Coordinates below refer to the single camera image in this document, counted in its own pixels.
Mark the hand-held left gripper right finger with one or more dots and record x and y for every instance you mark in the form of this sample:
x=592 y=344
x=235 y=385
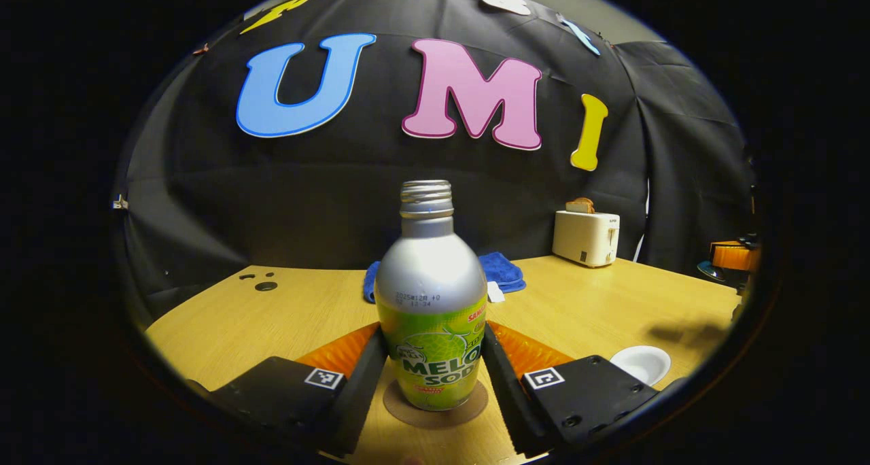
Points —
x=506 y=397

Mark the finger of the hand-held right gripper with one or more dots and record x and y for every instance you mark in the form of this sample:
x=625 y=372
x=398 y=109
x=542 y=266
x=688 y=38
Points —
x=734 y=255

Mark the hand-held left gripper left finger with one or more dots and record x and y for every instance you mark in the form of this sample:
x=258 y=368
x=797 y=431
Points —
x=357 y=397

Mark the teal teacup lid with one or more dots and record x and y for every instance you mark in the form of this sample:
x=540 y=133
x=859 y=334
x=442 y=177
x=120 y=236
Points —
x=710 y=270

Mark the brown round coaster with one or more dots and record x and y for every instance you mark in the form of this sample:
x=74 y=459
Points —
x=408 y=414

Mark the silver green-label water bottle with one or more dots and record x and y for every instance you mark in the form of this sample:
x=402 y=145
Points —
x=428 y=281

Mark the white teacup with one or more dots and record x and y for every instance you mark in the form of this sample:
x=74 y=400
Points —
x=642 y=364

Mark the blue towel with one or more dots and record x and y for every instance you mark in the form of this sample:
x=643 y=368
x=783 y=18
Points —
x=503 y=271

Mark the white toaster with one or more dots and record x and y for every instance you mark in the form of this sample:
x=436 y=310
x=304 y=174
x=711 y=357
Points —
x=584 y=237

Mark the toast slice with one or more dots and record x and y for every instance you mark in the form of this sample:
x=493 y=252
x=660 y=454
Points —
x=581 y=206

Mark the black backdrop cloth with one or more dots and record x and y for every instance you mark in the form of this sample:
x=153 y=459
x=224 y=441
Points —
x=306 y=200

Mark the silver clip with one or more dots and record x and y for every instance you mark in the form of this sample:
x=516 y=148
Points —
x=120 y=202

